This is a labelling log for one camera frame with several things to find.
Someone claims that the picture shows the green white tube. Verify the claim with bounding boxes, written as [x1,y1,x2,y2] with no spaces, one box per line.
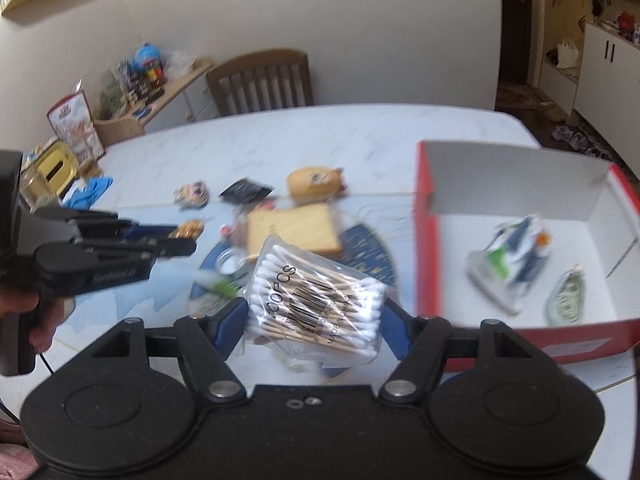
[192,272,247,299]

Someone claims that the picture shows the round metal tin lid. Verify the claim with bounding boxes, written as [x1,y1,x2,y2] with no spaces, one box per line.
[216,247,254,277]

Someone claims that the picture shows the banknote print pouch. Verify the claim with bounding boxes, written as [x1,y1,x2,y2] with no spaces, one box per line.
[544,267,589,327]

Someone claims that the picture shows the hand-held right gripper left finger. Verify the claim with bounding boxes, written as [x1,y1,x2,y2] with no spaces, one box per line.
[107,299,249,403]

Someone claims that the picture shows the wooden chair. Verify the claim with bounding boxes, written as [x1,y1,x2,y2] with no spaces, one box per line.
[205,48,315,119]

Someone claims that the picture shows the person's left hand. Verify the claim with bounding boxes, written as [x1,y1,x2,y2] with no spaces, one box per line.
[0,287,76,352]

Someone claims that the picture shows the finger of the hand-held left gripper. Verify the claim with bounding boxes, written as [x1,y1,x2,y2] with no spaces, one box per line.
[65,238,197,297]
[35,208,179,242]

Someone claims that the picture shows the blue white green packet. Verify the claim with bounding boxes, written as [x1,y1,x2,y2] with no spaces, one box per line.
[465,213,552,314]

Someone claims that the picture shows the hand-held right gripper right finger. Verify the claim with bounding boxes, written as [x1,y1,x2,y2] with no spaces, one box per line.
[380,302,526,403]

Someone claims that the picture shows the clear plastic bag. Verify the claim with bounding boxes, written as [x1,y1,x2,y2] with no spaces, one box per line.
[165,50,199,79]

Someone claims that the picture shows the blue rubber gloves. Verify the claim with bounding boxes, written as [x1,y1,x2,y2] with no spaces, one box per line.
[62,176,115,211]

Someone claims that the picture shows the white bag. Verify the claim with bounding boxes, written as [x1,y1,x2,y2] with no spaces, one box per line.
[554,36,582,69]

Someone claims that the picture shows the shoes on floor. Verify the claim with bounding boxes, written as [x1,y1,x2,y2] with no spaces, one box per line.
[549,124,603,152]

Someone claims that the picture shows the red printed carton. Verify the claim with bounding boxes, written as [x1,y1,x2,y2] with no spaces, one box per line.
[47,91,106,162]

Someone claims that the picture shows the wooden top side cabinet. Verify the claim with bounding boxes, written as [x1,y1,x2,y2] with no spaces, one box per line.
[92,57,216,147]

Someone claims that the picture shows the black foil packet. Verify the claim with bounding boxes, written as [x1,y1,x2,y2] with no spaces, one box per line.
[219,177,275,206]

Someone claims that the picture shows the red cardboard box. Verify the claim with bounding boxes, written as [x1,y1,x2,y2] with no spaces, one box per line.
[411,140,640,374]

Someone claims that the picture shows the white cabinet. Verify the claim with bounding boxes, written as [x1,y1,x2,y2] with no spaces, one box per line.
[572,20,640,135]

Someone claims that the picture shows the yellow tissue box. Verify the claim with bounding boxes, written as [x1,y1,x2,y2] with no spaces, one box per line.
[22,141,81,197]

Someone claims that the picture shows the yellow hamster squishy toy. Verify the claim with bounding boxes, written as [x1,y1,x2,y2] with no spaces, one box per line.
[286,167,349,206]

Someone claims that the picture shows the dark jars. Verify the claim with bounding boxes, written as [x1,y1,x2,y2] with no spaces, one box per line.
[139,67,167,92]

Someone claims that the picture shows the small green plant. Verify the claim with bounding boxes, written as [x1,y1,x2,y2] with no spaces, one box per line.
[99,79,127,117]

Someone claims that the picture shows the clear cotton swab pack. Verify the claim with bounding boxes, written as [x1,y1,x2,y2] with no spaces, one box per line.
[242,234,388,362]

